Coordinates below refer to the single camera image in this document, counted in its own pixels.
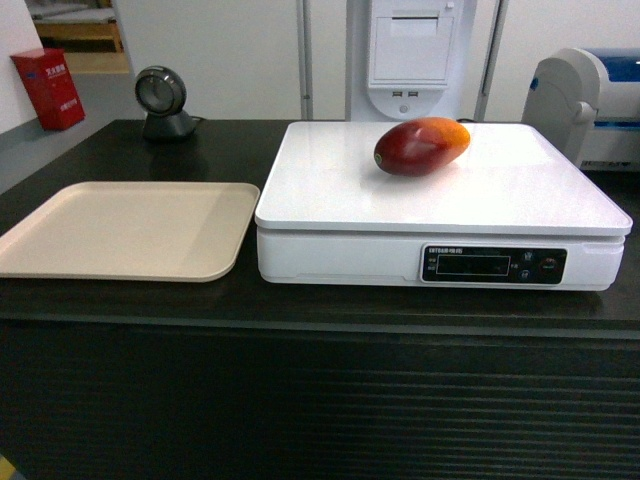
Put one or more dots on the blue grey label printer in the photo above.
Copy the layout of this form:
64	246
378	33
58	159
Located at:
585	102

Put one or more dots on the wooden pallet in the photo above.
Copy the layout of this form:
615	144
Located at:
79	25

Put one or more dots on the white digital checkout scale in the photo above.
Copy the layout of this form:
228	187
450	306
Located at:
511	212

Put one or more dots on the black checkout counter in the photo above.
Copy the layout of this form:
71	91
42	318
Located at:
243	379

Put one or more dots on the red fire extinguisher box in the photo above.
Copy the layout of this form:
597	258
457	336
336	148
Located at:
50	88

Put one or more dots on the beige plastic tray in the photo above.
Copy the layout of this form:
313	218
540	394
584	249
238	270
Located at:
142	231

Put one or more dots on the white POS terminal stand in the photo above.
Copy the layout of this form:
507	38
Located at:
408	59

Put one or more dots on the dark red mango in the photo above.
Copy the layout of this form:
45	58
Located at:
421	146

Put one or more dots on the black barcode scanner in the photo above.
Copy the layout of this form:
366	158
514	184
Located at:
162	94

